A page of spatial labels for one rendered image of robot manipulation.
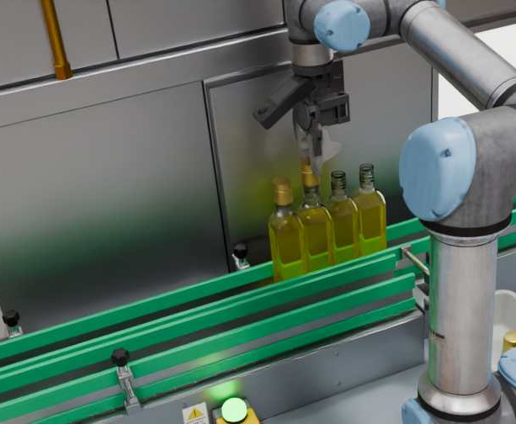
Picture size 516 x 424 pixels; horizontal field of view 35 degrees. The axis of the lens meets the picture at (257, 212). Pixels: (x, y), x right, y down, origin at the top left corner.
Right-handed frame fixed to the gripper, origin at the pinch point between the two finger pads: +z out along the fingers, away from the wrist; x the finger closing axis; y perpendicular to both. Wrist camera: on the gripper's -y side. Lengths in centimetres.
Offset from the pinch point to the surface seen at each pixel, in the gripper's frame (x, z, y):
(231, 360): -13.3, 27.0, -23.7
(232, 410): -19.9, 32.4, -26.5
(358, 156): 11.9, 7.7, 16.1
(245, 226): 12.2, 16.6, -10.0
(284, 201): -1.6, 4.8, -6.2
